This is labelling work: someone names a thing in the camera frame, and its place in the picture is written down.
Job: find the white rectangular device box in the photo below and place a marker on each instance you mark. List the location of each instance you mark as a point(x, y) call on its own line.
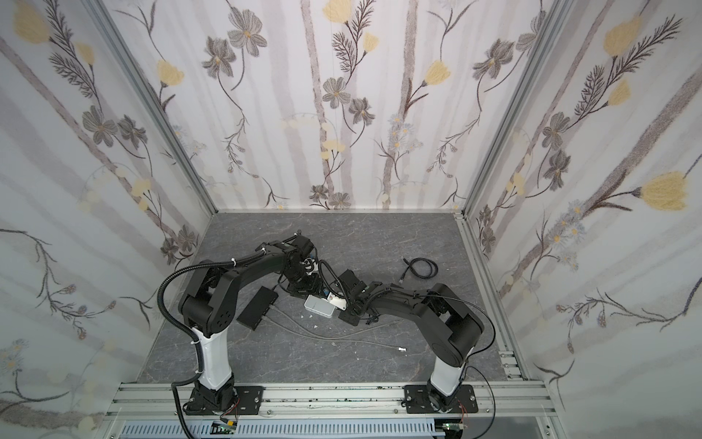
point(319, 306)

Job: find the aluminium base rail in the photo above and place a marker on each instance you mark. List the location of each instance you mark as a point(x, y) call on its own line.
point(515, 407)

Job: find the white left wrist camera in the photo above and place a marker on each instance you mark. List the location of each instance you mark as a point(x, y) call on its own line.
point(310, 265)

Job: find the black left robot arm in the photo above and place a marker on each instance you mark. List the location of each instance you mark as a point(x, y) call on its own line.
point(208, 308)

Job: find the black network switch box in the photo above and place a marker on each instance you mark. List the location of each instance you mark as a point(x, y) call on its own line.
point(254, 312)

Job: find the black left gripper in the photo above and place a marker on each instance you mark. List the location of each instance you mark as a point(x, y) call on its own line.
point(310, 285)

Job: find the white slotted cable duct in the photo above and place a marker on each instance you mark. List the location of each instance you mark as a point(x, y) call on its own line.
point(325, 428)

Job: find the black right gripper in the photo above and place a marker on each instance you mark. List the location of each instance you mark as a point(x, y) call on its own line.
point(356, 299)

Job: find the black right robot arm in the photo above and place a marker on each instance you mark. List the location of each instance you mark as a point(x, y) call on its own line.
point(452, 328)

